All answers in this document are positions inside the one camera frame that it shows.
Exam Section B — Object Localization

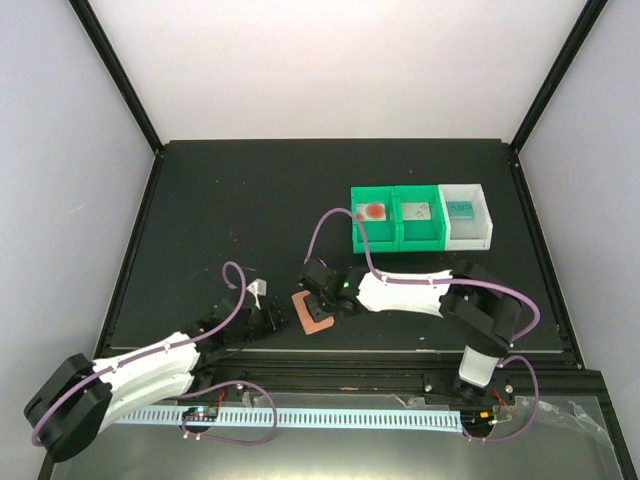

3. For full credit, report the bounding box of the brown leather card holder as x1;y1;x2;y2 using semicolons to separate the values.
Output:
292;290;335;335

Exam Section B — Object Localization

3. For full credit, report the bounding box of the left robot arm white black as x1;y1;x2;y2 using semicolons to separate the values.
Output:
24;296;287;463

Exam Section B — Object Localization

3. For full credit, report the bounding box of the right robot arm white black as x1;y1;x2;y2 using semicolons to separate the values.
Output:
292;259;540;404

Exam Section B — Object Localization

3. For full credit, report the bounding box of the red circle card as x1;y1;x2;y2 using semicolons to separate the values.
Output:
356;202;387;222

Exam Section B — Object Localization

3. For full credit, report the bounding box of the grey white card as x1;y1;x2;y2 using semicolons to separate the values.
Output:
401;202;432;221

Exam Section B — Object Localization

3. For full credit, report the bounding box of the teal card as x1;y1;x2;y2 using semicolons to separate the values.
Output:
446;200;474;220

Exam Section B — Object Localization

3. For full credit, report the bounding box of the left green bin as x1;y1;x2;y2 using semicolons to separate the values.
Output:
351;186;402;253

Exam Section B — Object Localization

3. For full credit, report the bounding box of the green bin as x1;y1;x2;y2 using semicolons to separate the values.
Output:
395;185;447;252
351;186;402;253

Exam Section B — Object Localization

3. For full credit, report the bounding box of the middle green bin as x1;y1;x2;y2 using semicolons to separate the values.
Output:
395;185;447;252

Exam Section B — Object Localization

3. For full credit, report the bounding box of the left circuit board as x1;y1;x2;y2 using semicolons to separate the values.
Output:
182;406;218;422

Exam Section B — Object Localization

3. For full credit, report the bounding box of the circuit board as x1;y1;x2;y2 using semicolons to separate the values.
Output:
461;411;501;428
182;406;218;422

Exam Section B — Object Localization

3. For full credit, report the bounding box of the white bin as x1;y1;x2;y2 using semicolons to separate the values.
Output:
438;184;493;251

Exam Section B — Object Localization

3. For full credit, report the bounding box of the right circuit board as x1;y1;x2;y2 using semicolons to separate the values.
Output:
461;411;501;428

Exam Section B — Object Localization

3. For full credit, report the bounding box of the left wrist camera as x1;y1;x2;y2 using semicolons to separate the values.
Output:
246;278;267;310

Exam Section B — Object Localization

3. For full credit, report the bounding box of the white slotted cable duct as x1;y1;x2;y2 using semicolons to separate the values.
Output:
117;405;463;433

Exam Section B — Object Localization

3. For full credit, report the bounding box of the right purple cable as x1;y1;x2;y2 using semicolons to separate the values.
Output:
302;208;542;444

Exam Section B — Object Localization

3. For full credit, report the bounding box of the black aluminium rail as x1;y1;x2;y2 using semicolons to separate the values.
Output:
190;354;607;405

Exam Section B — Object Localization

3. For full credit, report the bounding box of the left black frame post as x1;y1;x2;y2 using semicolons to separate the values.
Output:
68;0;164;155

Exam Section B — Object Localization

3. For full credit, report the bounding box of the black frame post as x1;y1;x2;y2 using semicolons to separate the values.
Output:
510;0;608;155
68;0;164;155

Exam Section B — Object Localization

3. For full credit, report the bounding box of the right black frame post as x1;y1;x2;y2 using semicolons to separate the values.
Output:
510;0;608;155

